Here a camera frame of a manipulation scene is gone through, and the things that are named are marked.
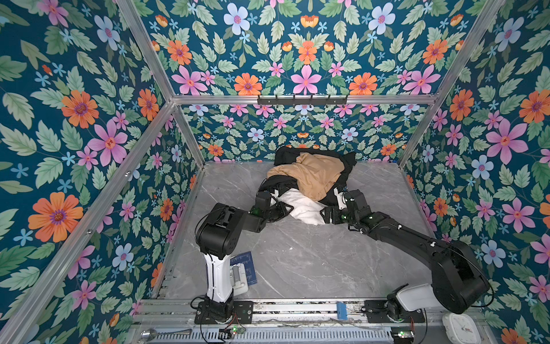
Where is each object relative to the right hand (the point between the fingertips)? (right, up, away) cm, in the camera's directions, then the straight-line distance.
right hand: (329, 208), depth 88 cm
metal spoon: (-62, -39, -19) cm, 76 cm away
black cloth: (-19, +26, +24) cm, 40 cm away
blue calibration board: (-35, -20, -2) cm, 40 cm away
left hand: (-14, +1, +7) cm, 16 cm away
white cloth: (-8, -2, +8) cm, 12 cm away
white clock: (+39, -36, -20) cm, 57 cm away
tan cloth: (-4, +15, +10) cm, 19 cm away
